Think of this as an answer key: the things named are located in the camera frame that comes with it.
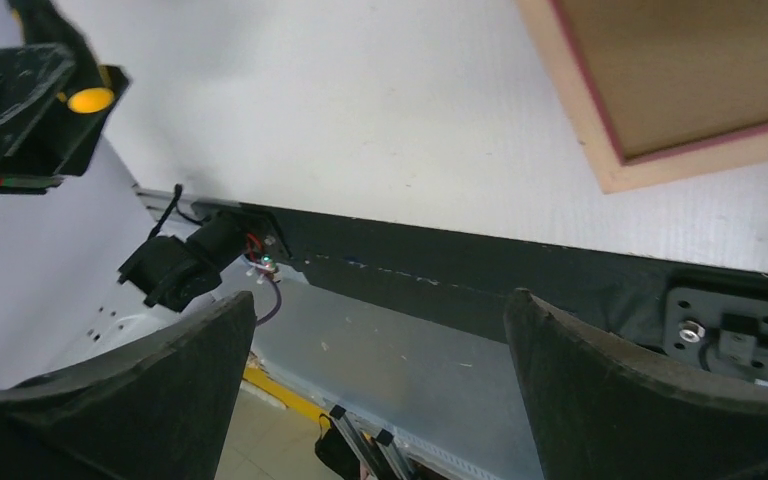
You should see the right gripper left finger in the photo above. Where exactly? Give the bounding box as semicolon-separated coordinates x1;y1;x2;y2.
0;291;257;479

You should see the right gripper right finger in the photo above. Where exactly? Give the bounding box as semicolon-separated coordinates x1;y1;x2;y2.
503;289;768;479

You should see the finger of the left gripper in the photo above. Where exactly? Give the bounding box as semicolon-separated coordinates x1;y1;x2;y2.
0;100;113;191
0;44;75;183

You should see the yellow black screwdriver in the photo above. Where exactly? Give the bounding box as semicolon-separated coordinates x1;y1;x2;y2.
55;64;116;114

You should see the pink picture frame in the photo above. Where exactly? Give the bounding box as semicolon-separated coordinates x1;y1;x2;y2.
518;1;768;193

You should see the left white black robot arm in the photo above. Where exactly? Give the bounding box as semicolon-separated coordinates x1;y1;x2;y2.
0;43;254;369

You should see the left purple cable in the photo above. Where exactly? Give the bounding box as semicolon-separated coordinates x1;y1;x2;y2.
241;258;285;327

